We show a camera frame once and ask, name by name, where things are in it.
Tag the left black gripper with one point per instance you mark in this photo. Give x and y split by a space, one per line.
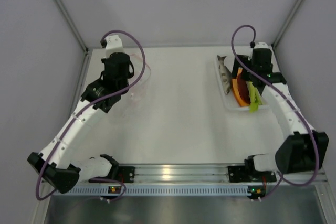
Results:
129 74

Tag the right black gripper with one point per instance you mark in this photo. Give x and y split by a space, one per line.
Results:
237 64

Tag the dark red fake meat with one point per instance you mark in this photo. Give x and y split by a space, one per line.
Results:
243 89

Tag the grey fake fish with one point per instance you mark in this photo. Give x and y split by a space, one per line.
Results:
225 74

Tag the green fake celery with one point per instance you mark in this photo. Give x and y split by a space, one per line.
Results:
255 100

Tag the clear zip top bag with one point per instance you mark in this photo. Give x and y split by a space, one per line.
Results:
136 97

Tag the orange fake papaya slice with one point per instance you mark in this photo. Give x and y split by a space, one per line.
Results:
240 102

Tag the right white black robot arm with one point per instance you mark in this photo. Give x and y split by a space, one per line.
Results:
303 148

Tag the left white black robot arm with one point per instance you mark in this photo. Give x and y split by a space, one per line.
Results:
55 163

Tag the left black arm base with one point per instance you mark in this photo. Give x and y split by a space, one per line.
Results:
123 174

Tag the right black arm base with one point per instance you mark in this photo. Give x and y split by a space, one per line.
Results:
243 174

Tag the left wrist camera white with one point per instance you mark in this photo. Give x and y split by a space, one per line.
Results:
112 44

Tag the aluminium mounting rail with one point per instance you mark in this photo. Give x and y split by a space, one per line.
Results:
181 173

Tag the grey slotted cable duct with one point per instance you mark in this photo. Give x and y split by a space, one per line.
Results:
168 190

